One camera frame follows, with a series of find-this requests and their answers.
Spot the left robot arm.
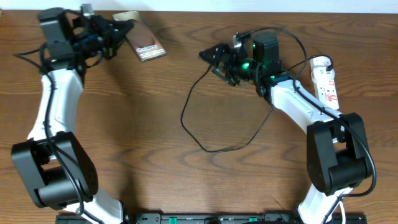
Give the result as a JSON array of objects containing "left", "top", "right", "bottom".
[{"left": 11, "top": 4, "right": 134, "bottom": 223}]

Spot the white power strip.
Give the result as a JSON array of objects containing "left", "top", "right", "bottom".
[{"left": 310, "top": 55, "right": 340, "bottom": 110}]

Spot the white power strip cord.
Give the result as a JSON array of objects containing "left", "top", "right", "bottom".
[{"left": 337, "top": 198, "right": 346, "bottom": 224}]

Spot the Galaxy smartphone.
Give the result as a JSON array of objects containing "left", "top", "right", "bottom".
[{"left": 113, "top": 11, "right": 167, "bottom": 62}]

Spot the black USB charging cable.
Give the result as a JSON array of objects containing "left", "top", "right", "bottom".
[{"left": 180, "top": 55, "right": 334, "bottom": 154}]

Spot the white USB charger plug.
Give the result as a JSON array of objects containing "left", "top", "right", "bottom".
[{"left": 311, "top": 67, "right": 335, "bottom": 83}]

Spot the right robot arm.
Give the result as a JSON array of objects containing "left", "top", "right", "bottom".
[{"left": 199, "top": 32, "right": 377, "bottom": 223}]

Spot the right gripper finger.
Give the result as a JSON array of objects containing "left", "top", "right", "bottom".
[
  {"left": 199, "top": 44, "right": 232, "bottom": 67},
  {"left": 212, "top": 68, "right": 241, "bottom": 86}
]

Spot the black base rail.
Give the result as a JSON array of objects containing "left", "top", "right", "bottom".
[{"left": 55, "top": 212, "right": 368, "bottom": 224}]

